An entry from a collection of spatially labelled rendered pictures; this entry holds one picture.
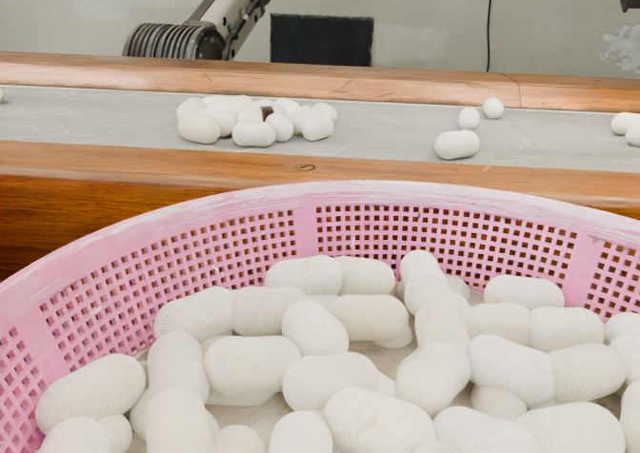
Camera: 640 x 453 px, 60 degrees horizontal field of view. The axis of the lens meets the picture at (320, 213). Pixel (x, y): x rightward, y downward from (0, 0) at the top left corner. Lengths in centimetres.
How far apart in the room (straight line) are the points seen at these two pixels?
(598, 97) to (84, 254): 58
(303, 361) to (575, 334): 10
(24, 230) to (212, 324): 15
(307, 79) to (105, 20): 223
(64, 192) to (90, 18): 256
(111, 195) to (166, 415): 16
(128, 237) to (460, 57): 237
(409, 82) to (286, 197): 41
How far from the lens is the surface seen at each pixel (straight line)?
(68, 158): 33
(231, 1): 101
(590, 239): 27
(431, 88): 64
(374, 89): 64
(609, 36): 266
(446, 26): 253
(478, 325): 22
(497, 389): 20
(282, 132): 44
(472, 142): 43
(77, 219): 32
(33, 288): 19
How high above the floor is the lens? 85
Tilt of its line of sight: 22 degrees down
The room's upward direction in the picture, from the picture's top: 2 degrees clockwise
